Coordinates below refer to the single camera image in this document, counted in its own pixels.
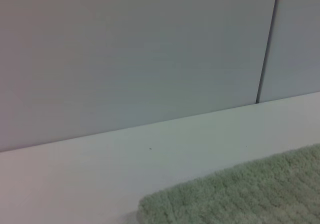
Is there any green terry towel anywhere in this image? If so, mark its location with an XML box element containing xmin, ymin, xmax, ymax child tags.
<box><xmin>136</xmin><ymin>143</ymin><xmax>320</xmax><ymax>224</ymax></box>

